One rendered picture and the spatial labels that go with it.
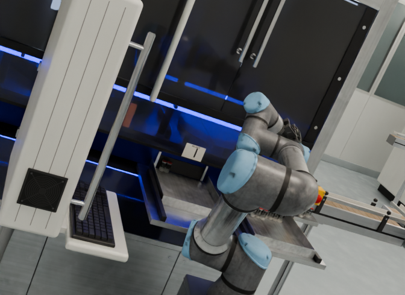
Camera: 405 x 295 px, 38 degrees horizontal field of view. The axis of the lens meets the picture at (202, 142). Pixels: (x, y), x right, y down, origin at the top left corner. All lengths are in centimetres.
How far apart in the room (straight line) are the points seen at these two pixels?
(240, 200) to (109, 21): 59
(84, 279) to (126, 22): 130
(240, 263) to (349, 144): 641
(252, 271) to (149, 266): 87
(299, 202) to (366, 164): 693
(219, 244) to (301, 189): 38
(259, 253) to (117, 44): 72
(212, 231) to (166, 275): 99
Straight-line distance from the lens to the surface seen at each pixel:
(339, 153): 808
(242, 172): 137
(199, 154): 235
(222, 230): 160
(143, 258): 254
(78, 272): 255
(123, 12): 160
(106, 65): 163
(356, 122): 801
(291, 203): 140
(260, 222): 234
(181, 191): 230
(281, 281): 296
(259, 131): 178
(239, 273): 177
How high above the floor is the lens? 169
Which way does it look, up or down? 16 degrees down
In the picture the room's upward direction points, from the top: 23 degrees clockwise
